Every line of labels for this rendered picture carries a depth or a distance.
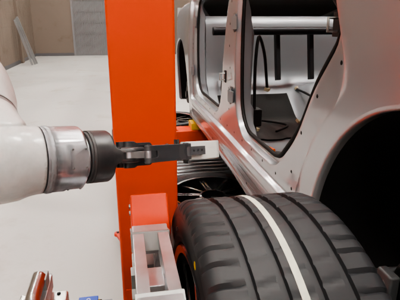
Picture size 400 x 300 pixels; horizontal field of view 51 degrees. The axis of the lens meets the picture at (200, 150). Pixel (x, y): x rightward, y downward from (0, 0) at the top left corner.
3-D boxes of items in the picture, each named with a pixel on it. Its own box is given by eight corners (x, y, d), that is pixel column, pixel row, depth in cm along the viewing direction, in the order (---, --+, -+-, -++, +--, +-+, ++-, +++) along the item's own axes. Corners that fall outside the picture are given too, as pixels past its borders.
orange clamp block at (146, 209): (171, 234, 81) (167, 191, 85) (130, 238, 79) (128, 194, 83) (169, 244, 87) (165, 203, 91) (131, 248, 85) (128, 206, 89)
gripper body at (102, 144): (72, 182, 62) (130, 177, 68) (94, 186, 55) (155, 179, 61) (70, 131, 62) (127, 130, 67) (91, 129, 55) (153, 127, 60)
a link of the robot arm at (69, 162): (50, 197, 52) (97, 191, 55) (47, 124, 52) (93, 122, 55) (33, 191, 59) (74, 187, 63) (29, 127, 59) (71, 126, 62)
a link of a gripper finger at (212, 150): (181, 141, 68) (184, 141, 68) (216, 140, 72) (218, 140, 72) (183, 160, 68) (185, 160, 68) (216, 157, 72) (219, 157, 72)
